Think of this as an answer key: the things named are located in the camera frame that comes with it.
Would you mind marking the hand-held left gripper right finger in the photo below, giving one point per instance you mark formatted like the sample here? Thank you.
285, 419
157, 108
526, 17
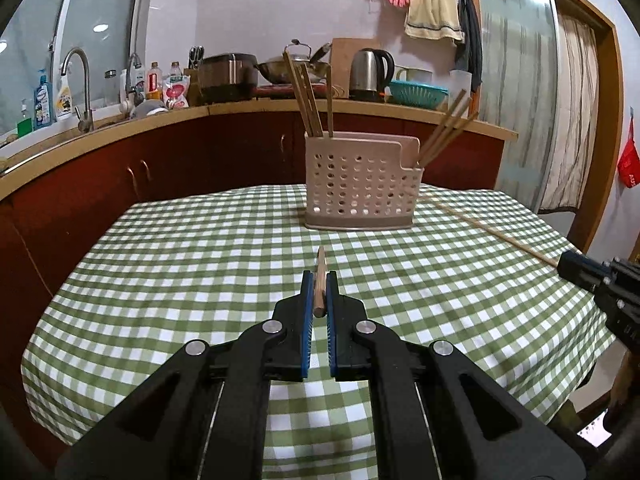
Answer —
332, 345

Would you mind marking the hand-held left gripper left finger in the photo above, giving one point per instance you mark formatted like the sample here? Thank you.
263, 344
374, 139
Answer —
307, 345

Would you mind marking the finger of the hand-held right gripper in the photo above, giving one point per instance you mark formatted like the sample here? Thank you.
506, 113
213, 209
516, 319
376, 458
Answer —
625, 305
582, 272

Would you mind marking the beige perforated utensil holder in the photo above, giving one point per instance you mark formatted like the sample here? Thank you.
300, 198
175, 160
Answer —
360, 185

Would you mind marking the red hanging ornament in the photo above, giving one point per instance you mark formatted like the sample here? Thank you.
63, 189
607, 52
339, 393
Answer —
630, 160

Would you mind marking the green checkered tablecloth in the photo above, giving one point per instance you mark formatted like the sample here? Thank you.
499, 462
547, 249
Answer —
200, 260

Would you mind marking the striped curtain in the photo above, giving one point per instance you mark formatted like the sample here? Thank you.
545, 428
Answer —
570, 125

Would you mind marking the translucent plastic jug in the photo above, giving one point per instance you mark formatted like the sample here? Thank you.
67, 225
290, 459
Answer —
460, 87

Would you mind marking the teal plastic colander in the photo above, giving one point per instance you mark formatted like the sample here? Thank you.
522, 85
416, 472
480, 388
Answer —
417, 94

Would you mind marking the tan kitchen countertop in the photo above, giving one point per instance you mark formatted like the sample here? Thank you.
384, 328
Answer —
240, 106

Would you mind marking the white and green basin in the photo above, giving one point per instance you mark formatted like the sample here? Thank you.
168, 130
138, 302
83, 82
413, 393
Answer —
415, 74

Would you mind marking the dark hanging cloth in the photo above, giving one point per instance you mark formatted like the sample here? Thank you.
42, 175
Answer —
470, 35

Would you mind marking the steel electric kettle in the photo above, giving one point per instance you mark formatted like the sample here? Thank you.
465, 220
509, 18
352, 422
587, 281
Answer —
367, 77

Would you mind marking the steel wok with lid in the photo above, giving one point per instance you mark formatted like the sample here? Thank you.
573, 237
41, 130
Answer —
277, 70

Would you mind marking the dark steel cooking pot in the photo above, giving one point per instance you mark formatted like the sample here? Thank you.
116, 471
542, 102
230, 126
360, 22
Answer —
227, 77

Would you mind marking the wooden knife block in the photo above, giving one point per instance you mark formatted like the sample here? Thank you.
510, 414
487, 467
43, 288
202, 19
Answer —
191, 87

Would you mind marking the red and white bag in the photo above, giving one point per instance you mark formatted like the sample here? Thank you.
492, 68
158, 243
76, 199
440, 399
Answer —
176, 94

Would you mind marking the dishes in sink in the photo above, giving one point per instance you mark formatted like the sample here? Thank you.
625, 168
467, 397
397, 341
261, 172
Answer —
147, 110

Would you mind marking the wooden cutting board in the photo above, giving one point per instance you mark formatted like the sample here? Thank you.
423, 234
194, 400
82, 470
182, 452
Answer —
342, 60

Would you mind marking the beige hanging towel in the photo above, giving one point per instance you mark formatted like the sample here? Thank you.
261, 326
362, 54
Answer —
432, 12

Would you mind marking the orange oil bottle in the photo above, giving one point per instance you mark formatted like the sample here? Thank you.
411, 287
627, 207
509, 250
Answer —
155, 85

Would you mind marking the scissors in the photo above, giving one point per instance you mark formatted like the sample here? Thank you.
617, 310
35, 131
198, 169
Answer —
196, 55

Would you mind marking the small steel faucet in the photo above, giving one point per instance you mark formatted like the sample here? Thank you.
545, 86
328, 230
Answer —
134, 75

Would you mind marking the tall steel faucet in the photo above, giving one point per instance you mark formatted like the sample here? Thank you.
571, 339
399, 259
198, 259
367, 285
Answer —
85, 85

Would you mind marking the white spray bottle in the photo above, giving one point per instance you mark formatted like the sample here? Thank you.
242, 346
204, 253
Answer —
65, 97

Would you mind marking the blue dish soap bottle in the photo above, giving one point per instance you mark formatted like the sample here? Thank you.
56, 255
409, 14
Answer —
42, 105

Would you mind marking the green soap dispenser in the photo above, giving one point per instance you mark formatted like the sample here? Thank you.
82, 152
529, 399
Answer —
25, 125

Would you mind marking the kitchen window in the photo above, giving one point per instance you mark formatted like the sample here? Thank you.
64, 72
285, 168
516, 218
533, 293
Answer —
30, 35

